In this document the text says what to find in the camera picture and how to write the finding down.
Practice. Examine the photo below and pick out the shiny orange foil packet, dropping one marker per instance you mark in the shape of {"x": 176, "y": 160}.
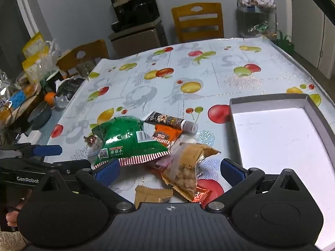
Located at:
{"x": 202, "y": 196}

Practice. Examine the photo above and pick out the grey bowl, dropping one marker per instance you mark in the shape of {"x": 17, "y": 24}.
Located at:
{"x": 39, "y": 115}

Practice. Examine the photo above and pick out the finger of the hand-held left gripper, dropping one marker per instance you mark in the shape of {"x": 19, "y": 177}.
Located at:
{"x": 47, "y": 150}
{"x": 76, "y": 165}

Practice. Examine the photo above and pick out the green basket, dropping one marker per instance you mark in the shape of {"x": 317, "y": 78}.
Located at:
{"x": 285, "y": 44}

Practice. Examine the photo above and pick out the black snack stick packet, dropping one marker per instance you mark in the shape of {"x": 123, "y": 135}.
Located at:
{"x": 167, "y": 121}

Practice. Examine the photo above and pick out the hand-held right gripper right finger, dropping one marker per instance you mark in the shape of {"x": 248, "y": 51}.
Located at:
{"x": 232, "y": 172}

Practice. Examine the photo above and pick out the grey cardboard box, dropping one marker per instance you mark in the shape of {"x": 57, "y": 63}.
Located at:
{"x": 274, "y": 136}

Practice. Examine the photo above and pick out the clear plastic container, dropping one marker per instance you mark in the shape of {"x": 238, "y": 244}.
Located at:
{"x": 85, "y": 68}

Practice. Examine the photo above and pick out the wooden chair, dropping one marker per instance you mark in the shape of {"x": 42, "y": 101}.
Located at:
{"x": 197, "y": 21}
{"x": 89, "y": 48}

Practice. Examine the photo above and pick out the orange snack packet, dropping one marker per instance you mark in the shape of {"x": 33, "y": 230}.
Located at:
{"x": 165, "y": 136}

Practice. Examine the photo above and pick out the green snack bag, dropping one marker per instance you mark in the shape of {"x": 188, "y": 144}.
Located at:
{"x": 123, "y": 138}

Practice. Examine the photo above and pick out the clear purple snack packet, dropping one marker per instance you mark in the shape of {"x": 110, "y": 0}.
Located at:
{"x": 159, "y": 165}

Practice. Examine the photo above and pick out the clear brown nut packet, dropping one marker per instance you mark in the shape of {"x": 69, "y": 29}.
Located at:
{"x": 185, "y": 172}

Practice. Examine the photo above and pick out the yellow package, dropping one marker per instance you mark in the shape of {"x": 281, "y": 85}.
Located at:
{"x": 32, "y": 68}
{"x": 34, "y": 44}

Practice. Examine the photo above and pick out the person's left hand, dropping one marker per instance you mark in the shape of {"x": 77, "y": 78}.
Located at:
{"x": 11, "y": 218}

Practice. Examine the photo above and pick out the black plastic bag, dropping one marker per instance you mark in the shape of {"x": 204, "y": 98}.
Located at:
{"x": 69, "y": 87}

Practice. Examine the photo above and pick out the clear plastic bag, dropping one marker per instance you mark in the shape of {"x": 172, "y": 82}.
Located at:
{"x": 51, "y": 57}

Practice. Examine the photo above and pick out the green candy bag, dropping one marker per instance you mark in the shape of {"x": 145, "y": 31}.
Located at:
{"x": 259, "y": 28}

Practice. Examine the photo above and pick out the black water dispenser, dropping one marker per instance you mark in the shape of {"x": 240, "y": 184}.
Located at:
{"x": 136, "y": 13}

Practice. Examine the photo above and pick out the metal rack cart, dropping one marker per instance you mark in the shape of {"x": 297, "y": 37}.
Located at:
{"x": 255, "y": 18}

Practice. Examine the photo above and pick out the fruit print tablecloth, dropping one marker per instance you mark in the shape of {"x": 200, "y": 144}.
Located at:
{"x": 157, "y": 102}

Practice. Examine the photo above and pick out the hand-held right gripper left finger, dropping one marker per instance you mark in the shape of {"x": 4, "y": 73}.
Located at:
{"x": 107, "y": 172}

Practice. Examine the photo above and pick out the brown gold candy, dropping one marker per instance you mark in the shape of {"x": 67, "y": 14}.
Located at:
{"x": 91, "y": 140}

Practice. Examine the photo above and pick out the small brown snack packet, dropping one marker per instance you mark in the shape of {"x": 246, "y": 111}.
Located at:
{"x": 151, "y": 195}

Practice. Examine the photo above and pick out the person's beige clothing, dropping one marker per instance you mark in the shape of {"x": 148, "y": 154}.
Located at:
{"x": 9, "y": 241}

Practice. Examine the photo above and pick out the orange fruit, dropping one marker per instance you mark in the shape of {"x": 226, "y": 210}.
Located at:
{"x": 49, "y": 97}

